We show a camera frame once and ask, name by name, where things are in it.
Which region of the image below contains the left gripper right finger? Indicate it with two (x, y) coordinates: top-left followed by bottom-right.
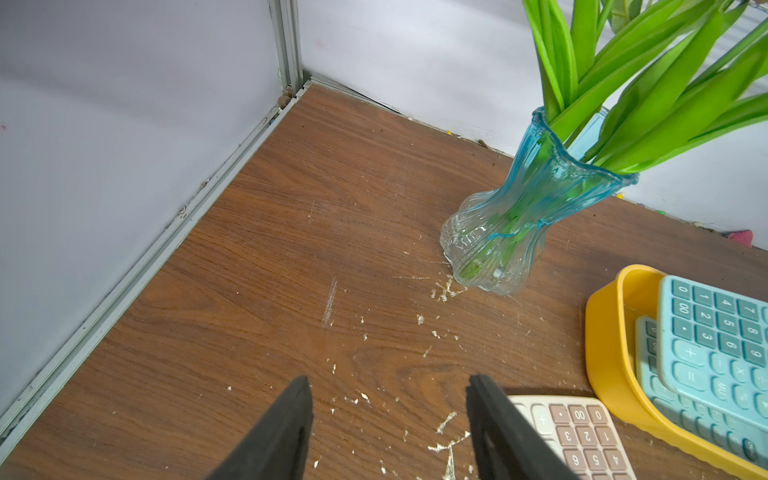
(466, 374), (577, 480)

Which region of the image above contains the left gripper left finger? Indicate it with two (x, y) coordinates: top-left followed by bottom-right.
(207, 376), (314, 479)

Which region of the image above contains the pink calculator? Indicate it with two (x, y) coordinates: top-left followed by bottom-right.
(508, 395), (636, 479)

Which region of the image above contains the teal calculator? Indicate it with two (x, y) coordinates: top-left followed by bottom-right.
(634, 316), (768, 470)
(656, 275), (767, 430)

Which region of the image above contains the yellow plastic storage box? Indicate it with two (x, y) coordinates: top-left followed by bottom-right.
(585, 264), (767, 479)

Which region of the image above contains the blue glass vase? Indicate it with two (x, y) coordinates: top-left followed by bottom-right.
(440, 109), (639, 296)

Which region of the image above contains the artificial flower bouquet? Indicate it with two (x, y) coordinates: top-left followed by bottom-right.
(524, 1), (767, 175)

